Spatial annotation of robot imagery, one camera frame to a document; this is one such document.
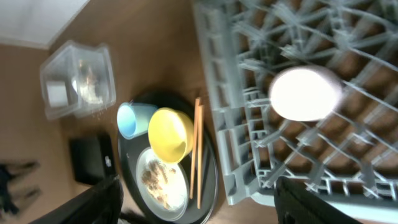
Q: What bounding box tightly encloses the pink cup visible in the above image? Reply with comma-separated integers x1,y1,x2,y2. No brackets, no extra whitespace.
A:
268,65,343,121

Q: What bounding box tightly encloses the yellow bowl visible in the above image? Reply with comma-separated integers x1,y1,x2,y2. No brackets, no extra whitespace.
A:
148,108,194,164

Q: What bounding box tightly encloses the grey dishwasher rack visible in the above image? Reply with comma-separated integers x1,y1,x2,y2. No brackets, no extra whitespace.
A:
193,0,397,223

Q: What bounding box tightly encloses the light blue cup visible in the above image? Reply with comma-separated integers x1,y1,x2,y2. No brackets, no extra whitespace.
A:
116,102,158,139

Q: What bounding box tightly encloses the white tissue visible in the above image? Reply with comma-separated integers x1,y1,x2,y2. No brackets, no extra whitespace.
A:
71,60,103,105

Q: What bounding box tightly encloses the clear plastic waste bin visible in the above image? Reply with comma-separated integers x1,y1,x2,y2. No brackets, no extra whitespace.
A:
40,40,116,120

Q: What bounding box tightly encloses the wooden chopstick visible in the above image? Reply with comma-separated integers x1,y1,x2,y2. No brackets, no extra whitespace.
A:
190,97,201,199
197,105,203,209

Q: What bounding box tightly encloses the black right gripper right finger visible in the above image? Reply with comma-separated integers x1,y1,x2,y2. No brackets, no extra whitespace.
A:
274,176,360,224

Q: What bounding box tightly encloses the grey plate with food scraps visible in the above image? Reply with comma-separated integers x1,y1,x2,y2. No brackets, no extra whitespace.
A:
136,147,188,220

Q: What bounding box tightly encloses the black square bin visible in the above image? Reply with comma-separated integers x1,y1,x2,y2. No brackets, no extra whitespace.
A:
68,133,116,185

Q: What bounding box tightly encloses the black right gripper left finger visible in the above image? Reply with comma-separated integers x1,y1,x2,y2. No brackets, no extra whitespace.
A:
32,175,124,224

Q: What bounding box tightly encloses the round black tray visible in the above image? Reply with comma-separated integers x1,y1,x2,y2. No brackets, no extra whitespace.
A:
118,90,219,224

